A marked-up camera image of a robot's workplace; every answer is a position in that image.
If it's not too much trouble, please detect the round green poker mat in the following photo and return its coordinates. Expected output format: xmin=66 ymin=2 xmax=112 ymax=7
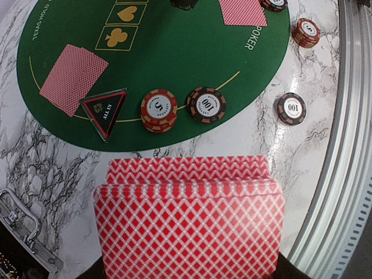
xmin=17 ymin=1 xmax=291 ymax=152

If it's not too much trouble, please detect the red playing card deck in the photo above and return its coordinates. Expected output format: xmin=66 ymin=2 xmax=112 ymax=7
xmin=94 ymin=156 xmax=285 ymax=278

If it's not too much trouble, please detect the orange poker chip stack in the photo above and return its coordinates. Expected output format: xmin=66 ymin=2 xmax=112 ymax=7
xmin=292 ymin=18 xmax=321 ymax=48

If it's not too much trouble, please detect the triangular all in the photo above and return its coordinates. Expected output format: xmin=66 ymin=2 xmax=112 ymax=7
xmin=79 ymin=88 xmax=128 ymax=143

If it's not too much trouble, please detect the front aluminium rail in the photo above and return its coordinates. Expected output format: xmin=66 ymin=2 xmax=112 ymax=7
xmin=288 ymin=1 xmax=371 ymax=278

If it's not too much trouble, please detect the brown poker chip stack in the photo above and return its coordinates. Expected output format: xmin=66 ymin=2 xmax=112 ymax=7
xmin=276 ymin=92 xmax=306 ymax=126

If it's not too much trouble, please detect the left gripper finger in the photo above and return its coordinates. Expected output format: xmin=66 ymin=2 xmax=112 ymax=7
xmin=170 ymin=0 xmax=198 ymax=9

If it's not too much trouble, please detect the single red playing card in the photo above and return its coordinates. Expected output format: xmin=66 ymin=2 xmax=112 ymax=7
xmin=40 ymin=44 xmax=85 ymax=117

